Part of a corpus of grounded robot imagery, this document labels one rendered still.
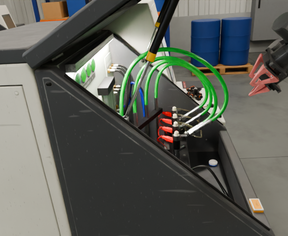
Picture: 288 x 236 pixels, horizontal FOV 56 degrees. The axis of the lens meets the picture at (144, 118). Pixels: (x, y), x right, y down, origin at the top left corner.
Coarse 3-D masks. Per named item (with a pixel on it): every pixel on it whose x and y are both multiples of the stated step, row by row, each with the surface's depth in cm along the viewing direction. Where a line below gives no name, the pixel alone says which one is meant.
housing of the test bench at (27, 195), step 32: (0, 32) 89; (32, 32) 83; (0, 64) 59; (0, 96) 62; (32, 96) 62; (0, 128) 66; (32, 128) 65; (0, 160) 70; (32, 160) 69; (0, 192) 74; (32, 192) 74; (0, 224) 79; (32, 224) 79; (64, 224) 78
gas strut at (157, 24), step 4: (168, 0) 112; (164, 4) 113; (164, 8) 114; (160, 12) 114; (164, 12) 114; (160, 16) 115; (160, 20) 116; (156, 24) 116; (156, 28) 117; (152, 36) 118; (148, 48) 120; (140, 60) 123; (144, 60) 123; (140, 64) 123
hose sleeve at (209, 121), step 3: (207, 120) 99; (210, 120) 98; (204, 123) 99; (207, 123) 99; (210, 123) 99; (198, 126) 100; (201, 126) 100; (204, 126) 99; (195, 129) 100; (198, 129) 100; (201, 129) 100; (195, 132) 101
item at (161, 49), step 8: (160, 48) 89; (168, 48) 89; (176, 48) 89; (144, 56) 90; (192, 56) 89; (208, 64) 90; (128, 72) 93; (216, 72) 91; (224, 88) 93; (120, 96) 97; (224, 96) 95; (120, 104) 98; (224, 104) 96; (120, 112) 100
